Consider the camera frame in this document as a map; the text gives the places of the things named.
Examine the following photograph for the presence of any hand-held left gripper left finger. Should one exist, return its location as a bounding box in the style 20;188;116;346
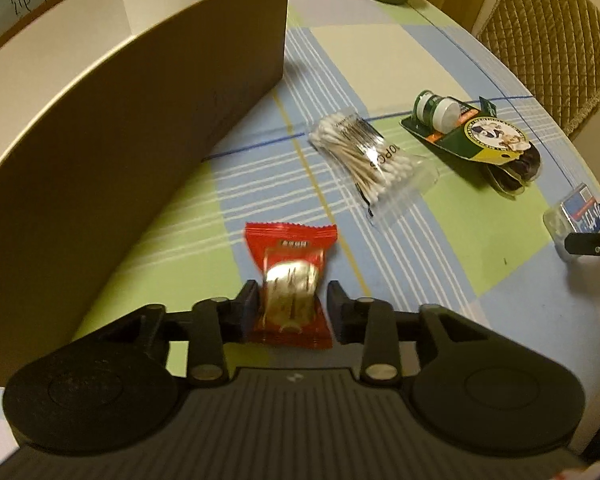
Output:
101;280;261;388

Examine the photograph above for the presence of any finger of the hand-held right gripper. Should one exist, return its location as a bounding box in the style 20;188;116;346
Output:
564;232;600;257

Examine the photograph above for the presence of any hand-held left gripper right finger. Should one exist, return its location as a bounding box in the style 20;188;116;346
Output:
327;281;486;387

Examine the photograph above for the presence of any blue floss picks box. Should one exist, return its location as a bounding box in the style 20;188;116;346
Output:
542;182;600;263

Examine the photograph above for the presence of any red candy packet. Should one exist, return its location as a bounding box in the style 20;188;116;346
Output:
244;221;339;350

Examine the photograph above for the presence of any dark brown hair tie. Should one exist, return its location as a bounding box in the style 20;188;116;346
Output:
485;152;543;196

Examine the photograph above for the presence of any green lip salve card pack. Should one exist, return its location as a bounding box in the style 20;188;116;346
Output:
400;89;531;166

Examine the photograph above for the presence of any large brown cardboard box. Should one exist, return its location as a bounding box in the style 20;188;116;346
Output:
0;0;292;388

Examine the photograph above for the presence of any cotton swabs bag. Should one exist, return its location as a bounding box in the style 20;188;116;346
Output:
307;107;441;218

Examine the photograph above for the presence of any quilted chair cushion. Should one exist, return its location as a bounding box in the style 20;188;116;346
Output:
475;0;600;141

